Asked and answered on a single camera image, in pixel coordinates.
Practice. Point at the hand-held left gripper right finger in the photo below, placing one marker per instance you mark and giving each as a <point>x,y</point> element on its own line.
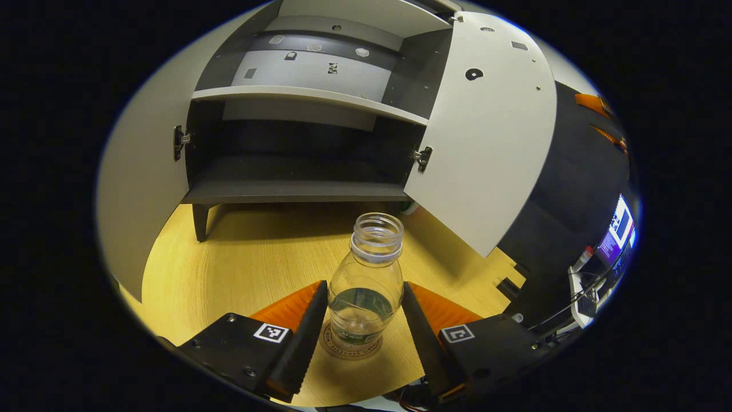
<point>429,349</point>

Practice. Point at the clear plastic bottle green label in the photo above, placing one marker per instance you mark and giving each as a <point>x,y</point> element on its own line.
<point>366,280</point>

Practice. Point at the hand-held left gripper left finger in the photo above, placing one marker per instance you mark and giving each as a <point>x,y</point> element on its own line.
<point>300,343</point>

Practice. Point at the white and grey cabinet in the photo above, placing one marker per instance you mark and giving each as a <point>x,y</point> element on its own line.
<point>297,171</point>

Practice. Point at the round brown coaster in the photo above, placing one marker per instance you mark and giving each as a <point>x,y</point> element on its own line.
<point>343,352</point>

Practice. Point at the computer monitor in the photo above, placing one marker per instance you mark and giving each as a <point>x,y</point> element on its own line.
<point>617,229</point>

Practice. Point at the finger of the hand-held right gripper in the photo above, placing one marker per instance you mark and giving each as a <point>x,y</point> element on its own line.
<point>612,139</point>
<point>592,104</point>

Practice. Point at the white cabinet shelf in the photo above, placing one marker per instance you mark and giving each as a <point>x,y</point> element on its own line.
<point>309,97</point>
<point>366,14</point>

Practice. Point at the white cabinet door cat sticker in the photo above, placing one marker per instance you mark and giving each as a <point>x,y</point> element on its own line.
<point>486,143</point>

